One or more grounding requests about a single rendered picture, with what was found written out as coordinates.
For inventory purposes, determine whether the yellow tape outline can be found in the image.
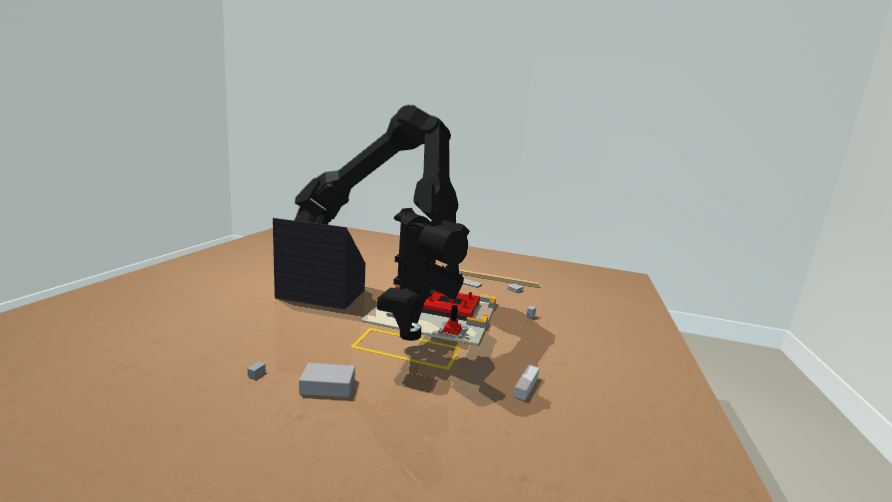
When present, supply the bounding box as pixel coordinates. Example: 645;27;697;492
350;328;460;370

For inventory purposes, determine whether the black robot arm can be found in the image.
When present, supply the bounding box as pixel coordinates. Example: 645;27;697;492
295;105;470;299

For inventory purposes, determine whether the long tan thin bar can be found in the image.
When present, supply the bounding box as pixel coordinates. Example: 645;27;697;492
459;269;539;288

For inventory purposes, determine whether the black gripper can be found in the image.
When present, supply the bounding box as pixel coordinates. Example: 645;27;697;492
377;250;435;337

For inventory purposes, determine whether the black wheel with grey hub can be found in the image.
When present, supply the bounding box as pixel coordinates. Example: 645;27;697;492
400;322;422;341

